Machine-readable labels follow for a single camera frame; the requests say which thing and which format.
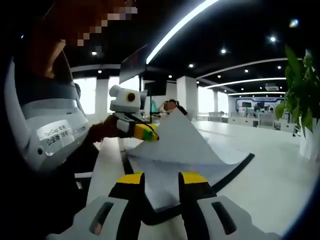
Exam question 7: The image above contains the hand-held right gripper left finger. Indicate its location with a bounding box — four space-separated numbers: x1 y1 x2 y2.
46 171 146 240

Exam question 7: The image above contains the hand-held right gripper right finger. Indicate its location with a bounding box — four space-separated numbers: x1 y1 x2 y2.
177 171 281 240

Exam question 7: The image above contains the person's left hand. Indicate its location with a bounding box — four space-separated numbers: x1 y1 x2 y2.
89 114 124 144

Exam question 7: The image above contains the dark monitor on pole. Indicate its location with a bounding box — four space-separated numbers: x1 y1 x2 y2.
143 79 168 98

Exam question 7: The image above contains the hanging dark screen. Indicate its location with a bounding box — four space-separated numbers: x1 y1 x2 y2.
119 44 149 85

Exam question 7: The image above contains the white grey chest-worn device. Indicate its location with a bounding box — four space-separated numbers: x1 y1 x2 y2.
3 57 90 174

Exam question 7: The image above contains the person's dark clothed torso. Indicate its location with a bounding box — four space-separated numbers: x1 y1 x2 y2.
0 139 101 240

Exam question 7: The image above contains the long curved ceiling light strip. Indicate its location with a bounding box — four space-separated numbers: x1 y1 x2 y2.
146 0 221 65

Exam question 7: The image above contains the grey office chair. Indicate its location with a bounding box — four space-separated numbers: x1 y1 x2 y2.
258 112 276 129

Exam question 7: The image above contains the green potted plant white pot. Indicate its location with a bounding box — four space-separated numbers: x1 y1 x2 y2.
274 44 320 161

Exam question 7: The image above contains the blue white wall display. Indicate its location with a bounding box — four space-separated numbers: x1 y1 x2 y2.
236 96 286 114

